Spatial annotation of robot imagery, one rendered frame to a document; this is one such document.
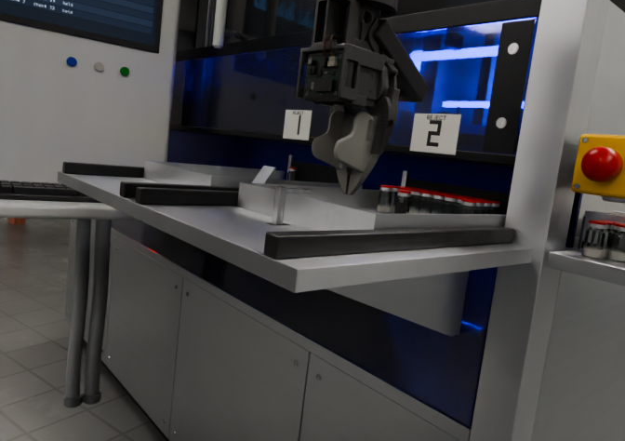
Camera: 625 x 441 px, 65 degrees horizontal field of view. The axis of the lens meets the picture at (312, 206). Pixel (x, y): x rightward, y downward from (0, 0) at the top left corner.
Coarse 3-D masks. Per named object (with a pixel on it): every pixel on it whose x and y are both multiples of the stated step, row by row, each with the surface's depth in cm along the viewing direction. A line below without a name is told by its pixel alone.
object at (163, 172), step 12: (144, 168) 96; (156, 168) 91; (168, 168) 88; (180, 168) 84; (192, 168) 102; (204, 168) 104; (216, 168) 106; (228, 168) 107; (240, 168) 109; (252, 168) 112; (156, 180) 91; (168, 180) 88; (180, 180) 84; (192, 180) 81; (204, 180) 78; (216, 180) 77; (228, 180) 78; (240, 180) 80; (252, 180) 81; (276, 180) 84; (288, 180) 86
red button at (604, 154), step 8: (592, 152) 56; (600, 152) 56; (608, 152) 55; (616, 152) 56; (584, 160) 57; (592, 160) 56; (600, 160) 56; (608, 160) 55; (616, 160) 55; (584, 168) 57; (592, 168) 56; (600, 168) 56; (608, 168) 55; (616, 168) 55; (592, 176) 56; (600, 176) 56; (608, 176) 55; (616, 176) 56
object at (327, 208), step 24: (240, 192) 70; (264, 192) 66; (312, 192) 79; (336, 192) 82; (360, 192) 86; (288, 216) 62; (312, 216) 58; (336, 216) 55; (360, 216) 53; (384, 216) 52; (408, 216) 55; (432, 216) 58; (456, 216) 61; (480, 216) 64; (504, 216) 69
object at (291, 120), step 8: (288, 112) 104; (296, 112) 102; (304, 112) 100; (288, 120) 104; (296, 120) 102; (304, 120) 100; (288, 128) 104; (296, 128) 102; (304, 128) 100; (288, 136) 104; (296, 136) 102; (304, 136) 100
